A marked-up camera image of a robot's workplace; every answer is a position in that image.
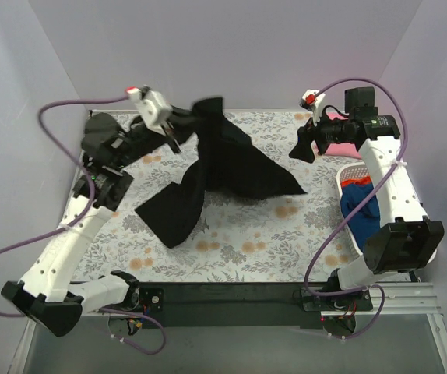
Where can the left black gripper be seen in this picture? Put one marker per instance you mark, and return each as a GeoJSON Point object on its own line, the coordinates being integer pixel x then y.
{"type": "Point", "coordinates": [177, 127]}

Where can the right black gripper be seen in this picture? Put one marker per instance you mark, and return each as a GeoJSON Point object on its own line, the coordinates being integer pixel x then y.
{"type": "Point", "coordinates": [313, 135]}

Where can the black t shirt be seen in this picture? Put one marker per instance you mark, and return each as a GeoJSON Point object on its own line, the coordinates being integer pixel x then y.
{"type": "Point", "coordinates": [227, 162]}

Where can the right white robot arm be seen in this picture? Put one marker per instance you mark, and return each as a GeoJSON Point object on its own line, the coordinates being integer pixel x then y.
{"type": "Point", "coordinates": [407, 238]}

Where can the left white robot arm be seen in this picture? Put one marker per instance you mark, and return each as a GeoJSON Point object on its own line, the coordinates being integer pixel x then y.
{"type": "Point", "coordinates": [45, 292]}

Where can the folded pink t shirt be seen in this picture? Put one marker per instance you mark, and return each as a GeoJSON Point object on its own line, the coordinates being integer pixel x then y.
{"type": "Point", "coordinates": [339, 150]}

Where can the white laundry basket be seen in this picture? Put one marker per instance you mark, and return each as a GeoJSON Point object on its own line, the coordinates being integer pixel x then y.
{"type": "Point", "coordinates": [354, 170]}

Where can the red orange t shirt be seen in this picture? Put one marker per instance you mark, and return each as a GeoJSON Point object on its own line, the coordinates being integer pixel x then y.
{"type": "Point", "coordinates": [356, 181]}

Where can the floral table mat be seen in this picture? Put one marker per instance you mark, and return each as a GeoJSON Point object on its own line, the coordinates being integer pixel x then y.
{"type": "Point", "coordinates": [234, 240]}

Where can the blue t shirt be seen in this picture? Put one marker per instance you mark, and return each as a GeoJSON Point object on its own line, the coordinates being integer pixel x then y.
{"type": "Point", "coordinates": [366, 221]}

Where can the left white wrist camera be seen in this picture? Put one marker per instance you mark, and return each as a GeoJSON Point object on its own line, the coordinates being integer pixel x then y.
{"type": "Point", "coordinates": [152, 106]}

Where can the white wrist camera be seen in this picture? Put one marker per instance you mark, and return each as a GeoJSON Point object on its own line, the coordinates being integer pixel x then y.
{"type": "Point", "coordinates": [152, 106]}
{"type": "Point", "coordinates": [312, 100]}

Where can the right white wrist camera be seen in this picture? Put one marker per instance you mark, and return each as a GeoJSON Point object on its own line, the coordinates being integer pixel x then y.
{"type": "Point", "coordinates": [312, 100]}

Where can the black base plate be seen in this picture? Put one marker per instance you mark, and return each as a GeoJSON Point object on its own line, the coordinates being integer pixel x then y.
{"type": "Point", "coordinates": [243, 304]}

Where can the aluminium frame rail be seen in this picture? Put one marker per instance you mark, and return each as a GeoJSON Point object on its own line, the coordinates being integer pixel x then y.
{"type": "Point", "coordinates": [403, 333]}

